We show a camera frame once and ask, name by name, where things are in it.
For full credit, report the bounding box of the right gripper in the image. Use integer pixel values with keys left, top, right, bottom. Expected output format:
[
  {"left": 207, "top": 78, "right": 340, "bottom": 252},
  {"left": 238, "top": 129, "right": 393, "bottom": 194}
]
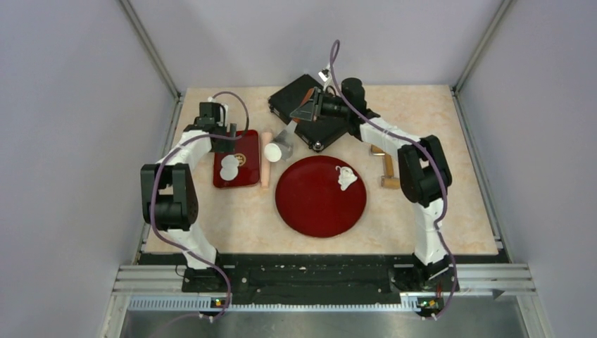
[{"left": 290, "top": 88, "right": 349, "bottom": 124}]

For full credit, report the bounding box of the red rectangular tray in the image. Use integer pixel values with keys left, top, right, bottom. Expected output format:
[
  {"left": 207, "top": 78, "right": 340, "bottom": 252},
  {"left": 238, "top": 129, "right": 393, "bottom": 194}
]
[{"left": 213, "top": 130, "right": 260, "bottom": 189}]

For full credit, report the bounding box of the round cut dumpling wrapper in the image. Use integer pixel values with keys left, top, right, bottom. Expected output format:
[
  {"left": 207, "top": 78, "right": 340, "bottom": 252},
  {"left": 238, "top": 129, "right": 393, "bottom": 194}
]
[{"left": 263, "top": 142, "right": 282, "bottom": 163}]

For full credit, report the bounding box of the white dough ball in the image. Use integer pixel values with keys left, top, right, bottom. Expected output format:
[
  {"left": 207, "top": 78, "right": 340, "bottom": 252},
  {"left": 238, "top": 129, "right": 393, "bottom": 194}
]
[{"left": 335, "top": 165, "right": 358, "bottom": 192}]

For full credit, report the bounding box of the round red tray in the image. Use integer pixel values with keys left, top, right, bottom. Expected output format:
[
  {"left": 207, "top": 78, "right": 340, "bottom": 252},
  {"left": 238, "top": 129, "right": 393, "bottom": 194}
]
[{"left": 275, "top": 156, "right": 367, "bottom": 238}]

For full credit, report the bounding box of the wooden double-ended roller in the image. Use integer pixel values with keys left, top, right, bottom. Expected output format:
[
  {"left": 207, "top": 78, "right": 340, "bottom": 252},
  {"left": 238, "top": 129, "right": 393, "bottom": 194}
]
[{"left": 370, "top": 145, "right": 401, "bottom": 189}]

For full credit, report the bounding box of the metal scraper wooden handle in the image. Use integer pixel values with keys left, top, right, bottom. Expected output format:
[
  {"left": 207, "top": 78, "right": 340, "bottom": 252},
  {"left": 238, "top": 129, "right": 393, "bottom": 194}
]
[{"left": 271, "top": 90, "right": 309, "bottom": 162}]

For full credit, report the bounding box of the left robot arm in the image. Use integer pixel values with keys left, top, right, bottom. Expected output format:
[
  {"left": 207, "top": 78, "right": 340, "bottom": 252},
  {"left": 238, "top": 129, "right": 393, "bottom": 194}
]
[{"left": 140, "top": 101, "right": 237, "bottom": 291}]

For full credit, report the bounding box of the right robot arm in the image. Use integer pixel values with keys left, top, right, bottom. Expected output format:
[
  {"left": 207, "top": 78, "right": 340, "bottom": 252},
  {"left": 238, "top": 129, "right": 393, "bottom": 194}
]
[{"left": 293, "top": 77, "right": 453, "bottom": 290}]

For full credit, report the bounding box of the lower white dumpling wrapper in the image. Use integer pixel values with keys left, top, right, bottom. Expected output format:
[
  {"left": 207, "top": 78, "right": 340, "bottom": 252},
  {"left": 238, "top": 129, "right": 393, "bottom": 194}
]
[{"left": 219, "top": 165, "right": 239, "bottom": 182}]

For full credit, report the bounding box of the black case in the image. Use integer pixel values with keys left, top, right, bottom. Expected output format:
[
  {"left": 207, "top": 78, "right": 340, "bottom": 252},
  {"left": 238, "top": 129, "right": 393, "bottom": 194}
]
[{"left": 268, "top": 74, "right": 348, "bottom": 153}]

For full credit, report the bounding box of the pink plastic cylinder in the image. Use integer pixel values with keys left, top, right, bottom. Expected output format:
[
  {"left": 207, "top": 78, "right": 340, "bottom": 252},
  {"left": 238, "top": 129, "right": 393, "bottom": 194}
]
[{"left": 260, "top": 131, "right": 273, "bottom": 189}]

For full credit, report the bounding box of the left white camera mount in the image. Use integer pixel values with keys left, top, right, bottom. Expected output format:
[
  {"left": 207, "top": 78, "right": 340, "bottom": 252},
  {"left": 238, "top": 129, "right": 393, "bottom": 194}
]
[{"left": 207, "top": 96, "right": 228, "bottom": 126}]

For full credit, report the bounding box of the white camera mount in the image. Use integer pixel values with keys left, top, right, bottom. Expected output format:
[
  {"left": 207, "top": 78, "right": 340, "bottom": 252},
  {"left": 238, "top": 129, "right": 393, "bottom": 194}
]
[
  {"left": 207, "top": 96, "right": 228, "bottom": 126},
  {"left": 318, "top": 64, "right": 333, "bottom": 92}
]

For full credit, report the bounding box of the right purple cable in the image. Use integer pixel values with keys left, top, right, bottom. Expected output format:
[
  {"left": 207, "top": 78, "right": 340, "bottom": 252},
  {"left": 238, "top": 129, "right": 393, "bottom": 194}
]
[{"left": 328, "top": 39, "right": 460, "bottom": 320}]

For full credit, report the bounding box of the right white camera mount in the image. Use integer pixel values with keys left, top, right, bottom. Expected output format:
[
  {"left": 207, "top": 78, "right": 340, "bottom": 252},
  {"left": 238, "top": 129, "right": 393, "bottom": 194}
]
[{"left": 318, "top": 64, "right": 333, "bottom": 92}]

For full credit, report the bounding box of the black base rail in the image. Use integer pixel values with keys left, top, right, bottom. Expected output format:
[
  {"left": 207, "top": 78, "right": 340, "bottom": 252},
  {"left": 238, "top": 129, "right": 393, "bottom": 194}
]
[{"left": 139, "top": 252, "right": 500, "bottom": 306}]

